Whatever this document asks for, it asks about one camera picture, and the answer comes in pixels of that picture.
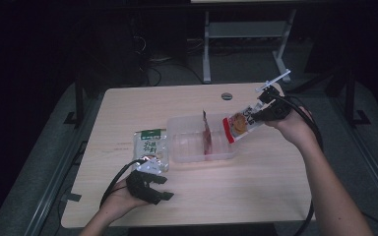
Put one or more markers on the black metal stand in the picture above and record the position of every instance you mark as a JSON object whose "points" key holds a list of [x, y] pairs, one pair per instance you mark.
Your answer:
{"points": [[78, 105], [350, 101]]}

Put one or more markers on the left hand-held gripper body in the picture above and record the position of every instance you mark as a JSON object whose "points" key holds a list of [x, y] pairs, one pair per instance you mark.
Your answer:
{"points": [[141, 185]]}

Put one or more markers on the red and black snack packet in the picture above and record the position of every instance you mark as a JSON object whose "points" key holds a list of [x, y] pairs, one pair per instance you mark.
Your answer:
{"points": [[207, 134]]}

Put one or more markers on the clear plastic container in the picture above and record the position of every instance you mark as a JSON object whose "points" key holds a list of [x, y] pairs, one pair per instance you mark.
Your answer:
{"points": [[190, 141]]}

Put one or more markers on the person's left hand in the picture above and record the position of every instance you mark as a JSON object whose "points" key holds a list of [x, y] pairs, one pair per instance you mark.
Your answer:
{"points": [[121, 200]]}

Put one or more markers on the grey tape piece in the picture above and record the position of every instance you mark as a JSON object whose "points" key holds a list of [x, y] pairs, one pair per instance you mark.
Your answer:
{"points": [[72, 197]]}

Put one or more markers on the person's right hand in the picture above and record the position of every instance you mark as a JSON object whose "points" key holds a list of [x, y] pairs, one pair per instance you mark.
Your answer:
{"points": [[292, 126]]}

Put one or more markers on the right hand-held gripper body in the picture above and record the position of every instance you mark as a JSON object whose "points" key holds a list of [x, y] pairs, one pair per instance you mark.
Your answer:
{"points": [[277, 109]]}

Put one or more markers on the white metal desk frame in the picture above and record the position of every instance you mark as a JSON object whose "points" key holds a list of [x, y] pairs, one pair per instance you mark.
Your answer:
{"points": [[246, 29]]}

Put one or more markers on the white and red spouted pouch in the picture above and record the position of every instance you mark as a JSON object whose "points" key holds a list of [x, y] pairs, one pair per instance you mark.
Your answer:
{"points": [[241, 123]]}

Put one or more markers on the green and white snack packet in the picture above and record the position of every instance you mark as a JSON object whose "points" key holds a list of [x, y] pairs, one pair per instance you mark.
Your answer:
{"points": [[149, 146]]}

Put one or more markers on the grey metal floor rail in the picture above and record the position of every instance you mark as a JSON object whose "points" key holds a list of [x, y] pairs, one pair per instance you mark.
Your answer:
{"points": [[59, 177], [370, 164]]}

